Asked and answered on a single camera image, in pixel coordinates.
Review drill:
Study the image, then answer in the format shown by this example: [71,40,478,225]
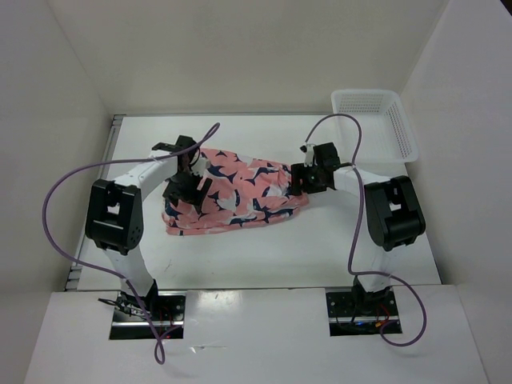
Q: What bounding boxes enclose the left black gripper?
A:
[163,169,212,214]

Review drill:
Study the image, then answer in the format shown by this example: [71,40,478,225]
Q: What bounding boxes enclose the aluminium table edge rail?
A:
[63,114,125,293]

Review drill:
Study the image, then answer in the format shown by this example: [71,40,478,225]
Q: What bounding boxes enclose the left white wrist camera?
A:
[189,157,211,178]

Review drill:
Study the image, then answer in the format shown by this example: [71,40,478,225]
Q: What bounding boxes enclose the pink shark print shorts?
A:
[162,148,309,236]

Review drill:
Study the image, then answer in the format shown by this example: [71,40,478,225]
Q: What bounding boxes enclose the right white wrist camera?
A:
[300,143,316,167]

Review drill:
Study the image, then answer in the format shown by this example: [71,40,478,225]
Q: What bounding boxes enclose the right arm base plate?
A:
[325,287,402,337]

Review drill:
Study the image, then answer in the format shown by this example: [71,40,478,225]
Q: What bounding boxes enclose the white plastic basket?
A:
[331,89,418,164]

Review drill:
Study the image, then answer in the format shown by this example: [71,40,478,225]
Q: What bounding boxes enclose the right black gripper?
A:
[289,162,327,196]

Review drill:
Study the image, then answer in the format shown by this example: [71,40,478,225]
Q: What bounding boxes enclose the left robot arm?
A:
[86,135,212,320]

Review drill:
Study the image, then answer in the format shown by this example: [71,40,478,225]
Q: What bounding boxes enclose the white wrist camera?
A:
[189,157,211,178]
[300,143,316,167]

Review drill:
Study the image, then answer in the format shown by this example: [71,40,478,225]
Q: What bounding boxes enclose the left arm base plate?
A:
[99,291,186,341]

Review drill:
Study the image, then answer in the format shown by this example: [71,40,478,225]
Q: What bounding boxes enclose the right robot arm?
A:
[290,142,426,316]

